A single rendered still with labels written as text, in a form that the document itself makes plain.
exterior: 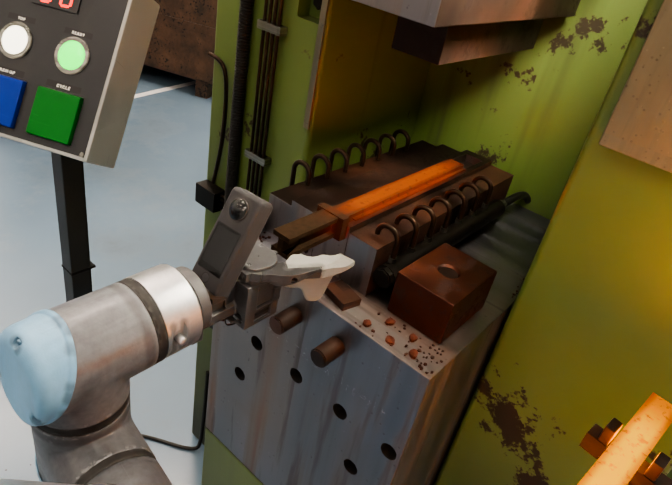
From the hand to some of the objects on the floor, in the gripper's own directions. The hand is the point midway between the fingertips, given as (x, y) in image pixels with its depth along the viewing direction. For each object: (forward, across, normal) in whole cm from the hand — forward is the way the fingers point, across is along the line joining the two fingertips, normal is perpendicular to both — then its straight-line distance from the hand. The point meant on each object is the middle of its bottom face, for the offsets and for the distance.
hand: (312, 229), depth 72 cm
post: (-3, -58, -100) cm, 116 cm away
